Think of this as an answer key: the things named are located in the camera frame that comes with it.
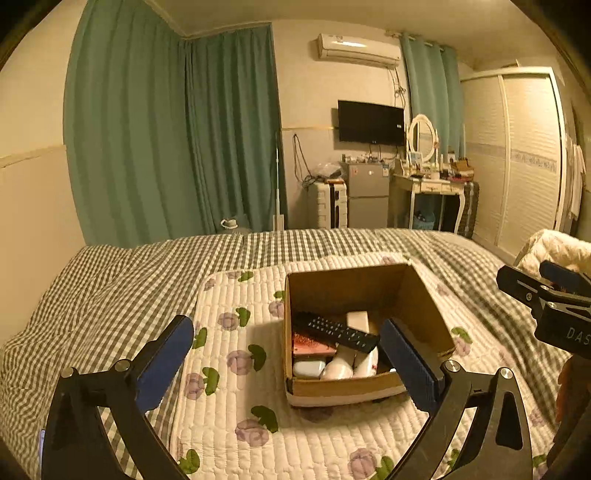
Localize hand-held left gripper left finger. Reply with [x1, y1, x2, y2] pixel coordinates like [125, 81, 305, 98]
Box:
[41, 315, 195, 480]

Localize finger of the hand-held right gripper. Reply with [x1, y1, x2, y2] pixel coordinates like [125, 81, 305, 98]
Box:
[497, 266, 556, 320]
[539, 260, 591, 304]

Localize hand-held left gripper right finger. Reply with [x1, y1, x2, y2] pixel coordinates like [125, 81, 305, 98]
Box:
[380, 318, 534, 480]

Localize cardboard box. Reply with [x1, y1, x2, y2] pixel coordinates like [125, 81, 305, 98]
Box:
[283, 263, 457, 408]

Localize black remote control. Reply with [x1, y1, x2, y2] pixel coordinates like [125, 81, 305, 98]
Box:
[295, 312, 380, 355]

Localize pink patterned box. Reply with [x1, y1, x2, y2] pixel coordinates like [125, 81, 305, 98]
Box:
[292, 332, 338, 357]

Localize pale rounded earbud case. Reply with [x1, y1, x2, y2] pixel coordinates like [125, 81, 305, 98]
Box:
[293, 360, 327, 380]

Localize person's right hand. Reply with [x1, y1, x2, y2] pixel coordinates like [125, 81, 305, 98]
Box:
[556, 357, 576, 417]

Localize white puffer jacket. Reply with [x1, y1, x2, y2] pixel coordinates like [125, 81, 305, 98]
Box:
[515, 228, 591, 278]

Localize floral quilted mat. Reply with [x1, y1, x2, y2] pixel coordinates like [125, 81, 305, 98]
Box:
[168, 251, 550, 480]

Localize grey checked blanket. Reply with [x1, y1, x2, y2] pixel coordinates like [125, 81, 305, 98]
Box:
[0, 228, 591, 480]

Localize dark suitcase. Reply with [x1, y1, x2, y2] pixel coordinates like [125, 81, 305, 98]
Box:
[459, 181, 481, 238]

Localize hanging white towels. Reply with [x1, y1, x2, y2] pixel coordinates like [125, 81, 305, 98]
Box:
[564, 134, 585, 220]

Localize white dressing table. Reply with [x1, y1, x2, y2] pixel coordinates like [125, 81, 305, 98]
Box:
[390, 159, 476, 234]

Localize white louvered wardrobe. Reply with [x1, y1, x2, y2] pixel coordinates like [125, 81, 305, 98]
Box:
[459, 67, 570, 257]

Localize grey small refrigerator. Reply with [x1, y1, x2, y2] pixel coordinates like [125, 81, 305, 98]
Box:
[347, 162, 392, 228]

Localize white suitcase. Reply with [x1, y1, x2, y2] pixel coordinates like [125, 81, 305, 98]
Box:
[308, 180, 348, 230]

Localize oval white vanity mirror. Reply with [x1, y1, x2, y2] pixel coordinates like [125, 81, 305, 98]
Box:
[406, 114, 439, 163]

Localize narrow teal curtain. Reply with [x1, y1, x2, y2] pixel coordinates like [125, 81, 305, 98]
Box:
[399, 32, 465, 160]

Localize white upright pole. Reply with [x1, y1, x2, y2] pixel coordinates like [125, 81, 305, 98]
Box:
[274, 129, 286, 230]

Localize wide teal curtain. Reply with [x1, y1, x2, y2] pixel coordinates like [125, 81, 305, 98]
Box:
[62, 0, 195, 245]

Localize teal curtain beside white pole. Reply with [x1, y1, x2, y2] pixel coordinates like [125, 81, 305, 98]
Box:
[185, 25, 289, 234]

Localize white air conditioner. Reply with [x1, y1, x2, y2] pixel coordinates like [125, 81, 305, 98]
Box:
[316, 32, 400, 70]

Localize black wall television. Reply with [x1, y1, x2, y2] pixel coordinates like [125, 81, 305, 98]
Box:
[337, 100, 405, 145]

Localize hanging wall cables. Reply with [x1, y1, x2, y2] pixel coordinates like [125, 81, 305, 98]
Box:
[292, 133, 315, 188]

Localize air conditioner cable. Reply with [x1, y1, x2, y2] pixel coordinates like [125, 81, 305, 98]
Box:
[392, 65, 408, 108]

